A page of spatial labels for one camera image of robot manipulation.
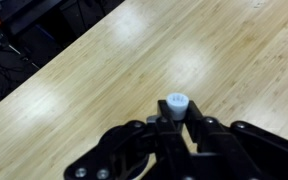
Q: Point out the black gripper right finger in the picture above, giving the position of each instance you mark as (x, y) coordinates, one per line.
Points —
(248, 151)

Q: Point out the white marker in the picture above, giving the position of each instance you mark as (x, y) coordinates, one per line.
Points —
(178, 104)

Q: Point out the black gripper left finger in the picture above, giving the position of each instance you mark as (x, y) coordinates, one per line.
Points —
(154, 149)

